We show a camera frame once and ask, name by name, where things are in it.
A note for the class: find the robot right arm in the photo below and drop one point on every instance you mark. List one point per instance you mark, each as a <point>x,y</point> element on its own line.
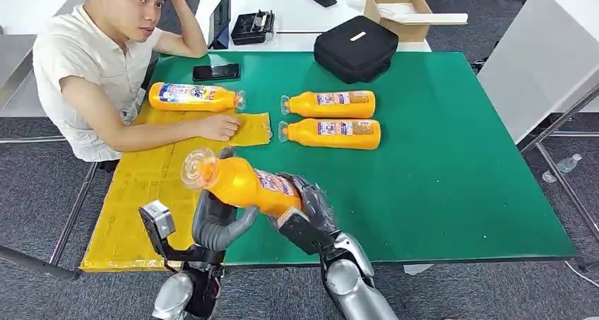
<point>351,280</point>

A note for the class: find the metal table frame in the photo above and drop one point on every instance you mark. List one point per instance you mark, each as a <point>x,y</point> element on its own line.
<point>73,215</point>

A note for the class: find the clear plastic water bottle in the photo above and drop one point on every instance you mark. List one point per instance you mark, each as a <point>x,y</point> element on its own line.
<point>567,164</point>

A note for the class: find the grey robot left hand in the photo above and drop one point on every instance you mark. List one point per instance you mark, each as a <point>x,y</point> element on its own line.
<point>215,226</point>

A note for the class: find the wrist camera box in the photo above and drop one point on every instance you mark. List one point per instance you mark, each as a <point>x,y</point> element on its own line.
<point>302,231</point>
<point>157,219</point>

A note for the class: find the yellow sheet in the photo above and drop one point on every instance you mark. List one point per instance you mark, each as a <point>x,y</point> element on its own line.
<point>135,205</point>

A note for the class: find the white foam sheet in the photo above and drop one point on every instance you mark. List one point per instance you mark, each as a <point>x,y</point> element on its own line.
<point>426,17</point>

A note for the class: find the black zip case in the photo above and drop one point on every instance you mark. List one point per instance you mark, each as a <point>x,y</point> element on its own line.
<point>355,51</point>

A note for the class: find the metal stand frame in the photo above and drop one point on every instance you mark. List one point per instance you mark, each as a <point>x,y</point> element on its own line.
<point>568,111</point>

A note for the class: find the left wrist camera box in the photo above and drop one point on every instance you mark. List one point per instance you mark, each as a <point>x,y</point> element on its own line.
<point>157,219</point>

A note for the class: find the dark tablet with cover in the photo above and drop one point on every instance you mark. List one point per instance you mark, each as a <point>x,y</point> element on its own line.
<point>220,20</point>

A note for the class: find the person's right hand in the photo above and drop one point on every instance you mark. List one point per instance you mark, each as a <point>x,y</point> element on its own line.
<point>220,128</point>

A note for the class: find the cardboard box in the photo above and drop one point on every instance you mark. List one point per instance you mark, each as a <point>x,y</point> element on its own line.
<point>407,32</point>

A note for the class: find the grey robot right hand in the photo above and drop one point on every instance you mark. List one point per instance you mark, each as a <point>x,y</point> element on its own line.
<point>318,205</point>

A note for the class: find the white tilted board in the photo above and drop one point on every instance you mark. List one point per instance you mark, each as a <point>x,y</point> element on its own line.
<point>538,56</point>

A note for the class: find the black desktop device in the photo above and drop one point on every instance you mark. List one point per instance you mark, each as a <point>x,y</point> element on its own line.
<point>252,27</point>

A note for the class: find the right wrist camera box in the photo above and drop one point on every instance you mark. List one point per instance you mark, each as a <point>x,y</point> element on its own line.
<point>302,231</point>

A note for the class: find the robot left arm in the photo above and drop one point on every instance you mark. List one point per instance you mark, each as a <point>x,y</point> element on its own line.
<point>173,294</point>

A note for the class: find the green table mat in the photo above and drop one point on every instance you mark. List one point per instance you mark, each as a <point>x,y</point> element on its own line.
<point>444,168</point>

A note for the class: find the orange drink bottle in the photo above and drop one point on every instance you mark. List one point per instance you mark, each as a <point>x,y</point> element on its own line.
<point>238,187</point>
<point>332,140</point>
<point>332,109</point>
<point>192,103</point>

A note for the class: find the white table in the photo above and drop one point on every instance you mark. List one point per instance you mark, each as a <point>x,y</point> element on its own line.
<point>295,9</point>

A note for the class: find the person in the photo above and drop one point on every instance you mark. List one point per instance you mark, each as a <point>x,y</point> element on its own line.
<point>84,60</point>

